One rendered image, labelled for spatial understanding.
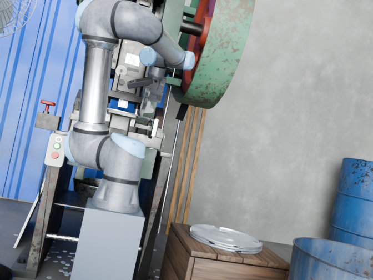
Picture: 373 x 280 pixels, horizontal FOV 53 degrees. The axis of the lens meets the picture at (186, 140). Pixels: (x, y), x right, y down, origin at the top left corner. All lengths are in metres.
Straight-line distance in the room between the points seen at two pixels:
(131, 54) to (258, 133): 1.78
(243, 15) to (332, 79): 2.16
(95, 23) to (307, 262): 0.90
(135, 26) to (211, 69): 0.69
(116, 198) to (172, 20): 1.09
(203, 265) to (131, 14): 0.84
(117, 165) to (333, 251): 0.76
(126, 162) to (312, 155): 2.71
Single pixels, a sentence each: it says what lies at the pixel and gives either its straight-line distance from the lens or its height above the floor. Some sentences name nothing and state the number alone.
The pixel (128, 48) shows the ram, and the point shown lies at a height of 1.11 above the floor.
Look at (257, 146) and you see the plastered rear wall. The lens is 3.42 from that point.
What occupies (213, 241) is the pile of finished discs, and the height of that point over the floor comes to 0.37.
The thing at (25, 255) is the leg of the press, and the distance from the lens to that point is 1.98.
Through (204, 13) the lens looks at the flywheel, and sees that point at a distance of 2.36.
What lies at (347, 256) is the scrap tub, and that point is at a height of 0.44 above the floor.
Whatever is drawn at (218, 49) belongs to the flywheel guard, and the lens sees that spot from 1.74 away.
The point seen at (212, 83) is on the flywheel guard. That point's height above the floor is 1.01.
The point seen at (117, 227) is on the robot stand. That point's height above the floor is 0.41.
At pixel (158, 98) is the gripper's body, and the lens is 1.71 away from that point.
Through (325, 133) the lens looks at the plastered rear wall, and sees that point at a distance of 3.74.
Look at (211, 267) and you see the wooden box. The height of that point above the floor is 0.30.
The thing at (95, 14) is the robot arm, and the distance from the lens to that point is 1.21.
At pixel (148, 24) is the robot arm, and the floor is 1.02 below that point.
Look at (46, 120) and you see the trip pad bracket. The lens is 1.75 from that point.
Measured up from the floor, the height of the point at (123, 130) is 0.70.
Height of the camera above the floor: 0.68
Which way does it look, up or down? 1 degrees up
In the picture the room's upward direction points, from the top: 12 degrees clockwise
